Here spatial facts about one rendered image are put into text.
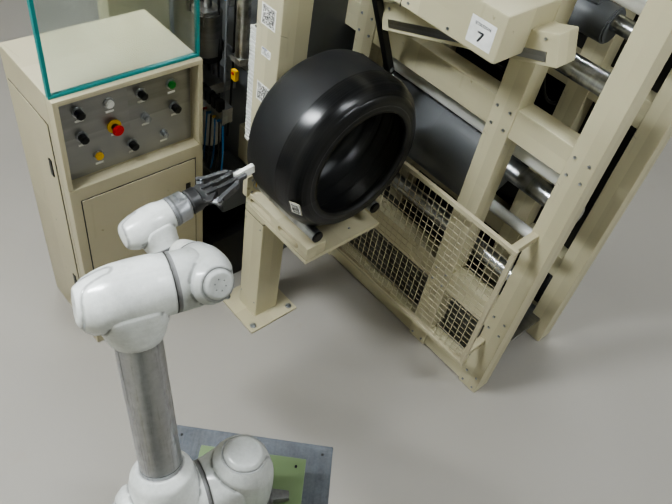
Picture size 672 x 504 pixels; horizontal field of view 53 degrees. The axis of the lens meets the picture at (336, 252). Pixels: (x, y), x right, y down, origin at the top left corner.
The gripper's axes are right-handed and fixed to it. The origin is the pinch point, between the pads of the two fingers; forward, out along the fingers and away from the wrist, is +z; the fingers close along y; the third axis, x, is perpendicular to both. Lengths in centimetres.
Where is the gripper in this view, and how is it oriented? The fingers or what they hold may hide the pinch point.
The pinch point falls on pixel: (244, 172)
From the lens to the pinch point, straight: 207.9
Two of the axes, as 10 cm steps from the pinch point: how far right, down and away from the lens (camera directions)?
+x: -0.4, 6.1, 7.9
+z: 7.6, -4.9, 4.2
